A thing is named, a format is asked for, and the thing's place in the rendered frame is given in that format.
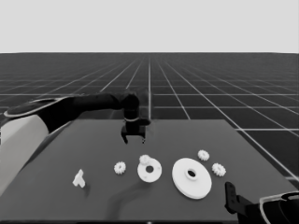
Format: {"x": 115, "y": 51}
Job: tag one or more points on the large thick white disc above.
{"x": 199, "y": 184}

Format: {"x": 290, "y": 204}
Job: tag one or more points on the white round carrier with pins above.
{"x": 154, "y": 176}

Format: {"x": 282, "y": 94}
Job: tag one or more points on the small white T-shaped piece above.
{"x": 79, "y": 180}

